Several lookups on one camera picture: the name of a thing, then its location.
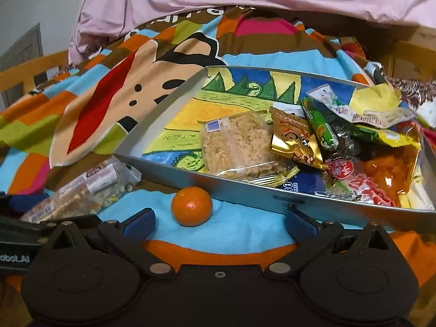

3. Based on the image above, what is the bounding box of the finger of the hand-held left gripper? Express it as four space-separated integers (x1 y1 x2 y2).
0 193 51 213
0 213 101 241

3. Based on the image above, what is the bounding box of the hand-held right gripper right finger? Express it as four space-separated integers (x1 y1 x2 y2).
266 208 397 277

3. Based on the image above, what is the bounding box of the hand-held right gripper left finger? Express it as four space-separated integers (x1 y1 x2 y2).
41 208 172 278

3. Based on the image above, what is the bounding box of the orange mandarin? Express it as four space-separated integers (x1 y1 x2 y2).
171 186 213 227

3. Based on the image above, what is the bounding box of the long clear cracker packet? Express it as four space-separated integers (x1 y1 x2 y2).
20 159 143 223

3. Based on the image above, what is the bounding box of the white green snack packet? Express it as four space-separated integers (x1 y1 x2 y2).
307 84 417 129
323 157 397 208

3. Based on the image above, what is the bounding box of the gold snack packet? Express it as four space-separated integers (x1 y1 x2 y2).
269 106 328 171

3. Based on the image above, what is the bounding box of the dark brown candy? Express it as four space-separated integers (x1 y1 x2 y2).
335 133 362 159

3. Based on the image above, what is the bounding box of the clear bag of orange snacks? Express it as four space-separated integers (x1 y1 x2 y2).
361 133 423 196

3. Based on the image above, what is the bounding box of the clear rice crisp packet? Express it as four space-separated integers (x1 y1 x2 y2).
198 112 300 182

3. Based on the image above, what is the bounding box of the green stick snack packet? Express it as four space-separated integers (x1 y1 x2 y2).
301 96 339 151

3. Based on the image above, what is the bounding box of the yellow snack packet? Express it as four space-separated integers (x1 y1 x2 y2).
352 124 423 150

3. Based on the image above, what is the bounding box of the metal tray with cartoon print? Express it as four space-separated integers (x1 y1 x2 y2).
114 65 436 223

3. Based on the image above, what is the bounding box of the colourful printed blanket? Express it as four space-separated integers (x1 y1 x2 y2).
0 5 436 327

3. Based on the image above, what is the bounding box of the grey panelled door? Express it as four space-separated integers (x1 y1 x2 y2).
0 23 44 110

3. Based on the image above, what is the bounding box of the wooden bed frame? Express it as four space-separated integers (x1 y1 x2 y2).
0 24 436 92

